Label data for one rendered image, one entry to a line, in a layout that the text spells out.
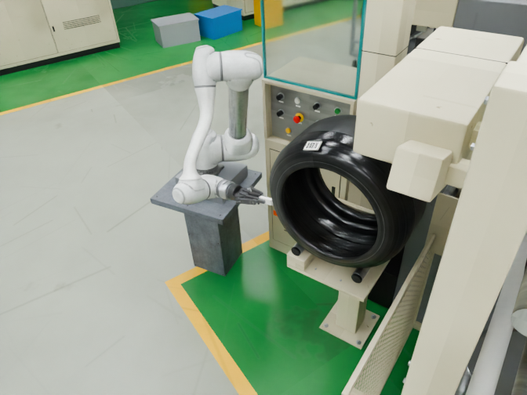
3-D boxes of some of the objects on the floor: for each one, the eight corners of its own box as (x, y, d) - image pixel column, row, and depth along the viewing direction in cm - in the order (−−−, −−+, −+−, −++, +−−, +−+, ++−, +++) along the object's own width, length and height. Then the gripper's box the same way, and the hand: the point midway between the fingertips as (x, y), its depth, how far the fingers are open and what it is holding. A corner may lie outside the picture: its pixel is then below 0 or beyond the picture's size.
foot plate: (339, 297, 279) (339, 295, 278) (379, 317, 266) (380, 314, 265) (319, 327, 262) (319, 325, 261) (361, 349, 249) (361, 347, 248)
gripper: (221, 191, 202) (263, 203, 189) (238, 177, 211) (279, 187, 197) (224, 204, 206) (266, 217, 193) (241, 190, 215) (281, 201, 202)
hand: (266, 201), depth 197 cm, fingers closed
